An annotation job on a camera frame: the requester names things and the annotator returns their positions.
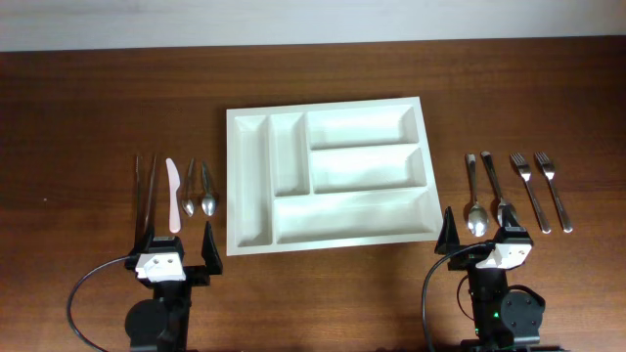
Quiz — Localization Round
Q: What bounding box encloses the white plastic cutlery tray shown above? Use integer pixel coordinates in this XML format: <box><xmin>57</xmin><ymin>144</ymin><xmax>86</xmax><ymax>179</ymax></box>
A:
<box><xmin>226</xmin><ymin>97</ymin><xmax>442</xmax><ymax>256</ymax></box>

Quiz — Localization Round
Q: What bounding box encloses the steel fork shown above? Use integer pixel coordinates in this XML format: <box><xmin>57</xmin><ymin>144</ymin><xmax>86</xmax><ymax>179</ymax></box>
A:
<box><xmin>511</xmin><ymin>153</ymin><xmax>552</xmax><ymax>234</ymax></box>
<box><xmin>534</xmin><ymin>152</ymin><xmax>573</xmax><ymax>233</ymax></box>

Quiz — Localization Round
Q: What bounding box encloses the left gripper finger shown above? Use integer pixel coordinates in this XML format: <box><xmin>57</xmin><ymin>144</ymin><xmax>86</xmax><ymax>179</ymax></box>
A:
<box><xmin>133</xmin><ymin>225</ymin><xmax>155</xmax><ymax>254</ymax></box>
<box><xmin>201</xmin><ymin>221</ymin><xmax>223</xmax><ymax>275</ymax></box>

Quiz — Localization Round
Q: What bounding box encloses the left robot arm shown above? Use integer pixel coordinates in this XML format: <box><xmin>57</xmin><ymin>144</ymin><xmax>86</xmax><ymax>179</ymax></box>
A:
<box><xmin>124</xmin><ymin>223</ymin><xmax>223</xmax><ymax>352</ymax></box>

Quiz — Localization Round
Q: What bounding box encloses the left black cable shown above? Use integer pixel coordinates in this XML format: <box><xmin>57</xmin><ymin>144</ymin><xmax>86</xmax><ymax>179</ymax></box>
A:
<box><xmin>66</xmin><ymin>255</ymin><xmax>132</xmax><ymax>352</ymax></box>

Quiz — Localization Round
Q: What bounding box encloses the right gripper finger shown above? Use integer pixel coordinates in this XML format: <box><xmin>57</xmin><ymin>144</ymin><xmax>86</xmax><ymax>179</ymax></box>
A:
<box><xmin>501</xmin><ymin>208</ymin><xmax>519</xmax><ymax>228</ymax></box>
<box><xmin>434</xmin><ymin>206</ymin><xmax>461</xmax><ymax>255</ymax></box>

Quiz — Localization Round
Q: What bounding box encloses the left metal chopstick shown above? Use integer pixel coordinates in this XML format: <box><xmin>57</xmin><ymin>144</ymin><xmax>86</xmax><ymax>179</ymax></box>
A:
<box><xmin>134</xmin><ymin>154</ymin><xmax>141</xmax><ymax>244</ymax></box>

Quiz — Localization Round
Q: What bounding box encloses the large steel spoon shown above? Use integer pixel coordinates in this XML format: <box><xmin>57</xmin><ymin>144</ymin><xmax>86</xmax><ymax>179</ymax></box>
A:
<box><xmin>466</xmin><ymin>154</ymin><xmax>489</xmax><ymax>237</ymax></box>
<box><xmin>480</xmin><ymin>151</ymin><xmax>516</xmax><ymax>227</ymax></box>

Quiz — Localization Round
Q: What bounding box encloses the black cable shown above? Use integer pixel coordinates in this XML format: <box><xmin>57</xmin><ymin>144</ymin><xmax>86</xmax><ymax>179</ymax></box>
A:
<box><xmin>66</xmin><ymin>255</ymin><xmax>132</xmax><ymax>352</ymax></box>
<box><xmin>421</xmin><ymin>242</ymin><xmax>493</xmax><ymax>352</ymax></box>

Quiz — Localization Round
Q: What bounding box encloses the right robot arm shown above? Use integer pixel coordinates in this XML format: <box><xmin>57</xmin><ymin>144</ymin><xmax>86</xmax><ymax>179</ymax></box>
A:
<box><xmin>434</xmin><ymin>208</ymin><xmax>546</xmax><ymax>351</ymax></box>

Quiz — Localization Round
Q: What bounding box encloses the small teaspoon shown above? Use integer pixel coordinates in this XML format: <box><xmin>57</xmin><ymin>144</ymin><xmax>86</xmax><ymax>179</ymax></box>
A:
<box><xmin>201</xmin><ymin>161</ymin><xmax>217</xmax><ymax>216</ymax></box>
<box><xmin>181</xmin><ymin>157</ymin><xmax>195</xmax><ymax>217</ymax></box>

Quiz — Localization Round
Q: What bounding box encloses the pink plastic knife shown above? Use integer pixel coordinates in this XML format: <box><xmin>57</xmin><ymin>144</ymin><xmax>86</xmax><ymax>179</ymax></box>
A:
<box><xmin>165</xmin><ymin>158</ymin><xmax>182</xmax><ymax>234</ymax></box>

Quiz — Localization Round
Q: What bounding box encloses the right black cable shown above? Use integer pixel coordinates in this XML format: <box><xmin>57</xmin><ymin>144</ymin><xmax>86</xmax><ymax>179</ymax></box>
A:
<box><xmin>421</xmin><ymin>242</ymin><xmax>493</xmax><ymax>352</ymax></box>

